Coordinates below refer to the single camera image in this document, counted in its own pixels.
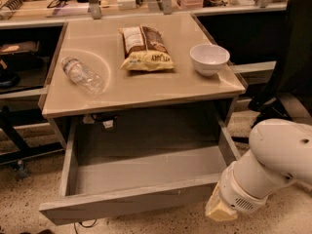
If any black floor cable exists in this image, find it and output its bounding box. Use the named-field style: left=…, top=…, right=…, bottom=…
left=73, top=219, right=98, bottom=234

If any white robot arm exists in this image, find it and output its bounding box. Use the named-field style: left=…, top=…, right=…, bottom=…
left=205, top=119, right=312, bottom=221

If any brown yellow snack bag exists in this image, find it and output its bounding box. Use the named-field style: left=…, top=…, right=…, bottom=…
left=119, top=25, right=175, bottom=72

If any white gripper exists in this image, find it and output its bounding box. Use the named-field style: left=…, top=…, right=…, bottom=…
left=205, top=162, right=267, bottom=222

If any black cart frame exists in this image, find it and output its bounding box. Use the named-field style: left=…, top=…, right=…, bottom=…
left=0, top=106, right=63, bottom=178

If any clear plastic water bottle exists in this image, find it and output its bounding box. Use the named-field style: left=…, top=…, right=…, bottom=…
left=61, top=58, right=105, bottom=95

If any grey drawer cabinet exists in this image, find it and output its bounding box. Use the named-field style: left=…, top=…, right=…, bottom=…
left=37, top=13, right=249, bottom=151

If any black office chair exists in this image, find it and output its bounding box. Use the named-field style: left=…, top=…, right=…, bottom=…
left=248, top=0, right=312, bottom=127

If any white bowl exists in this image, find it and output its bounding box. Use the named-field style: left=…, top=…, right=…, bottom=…
left=189, top=44, right=230, bottom=76

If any grey top drawer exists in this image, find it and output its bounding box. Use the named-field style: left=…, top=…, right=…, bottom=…
left=38, top=101, right=242, bottom=226

